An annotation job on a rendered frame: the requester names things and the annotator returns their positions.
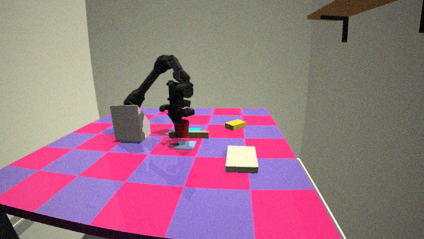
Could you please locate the yellow rectangular block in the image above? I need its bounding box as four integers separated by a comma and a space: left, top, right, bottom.
225, 119, 247, 131

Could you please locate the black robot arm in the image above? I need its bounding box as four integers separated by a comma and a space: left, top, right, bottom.
124, 55, 193, 108

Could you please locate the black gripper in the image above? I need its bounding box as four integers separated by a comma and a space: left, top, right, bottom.
159, 96, 194, 124

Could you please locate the tan wooden bar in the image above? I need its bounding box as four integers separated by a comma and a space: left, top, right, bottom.
169, 131, 209, 138

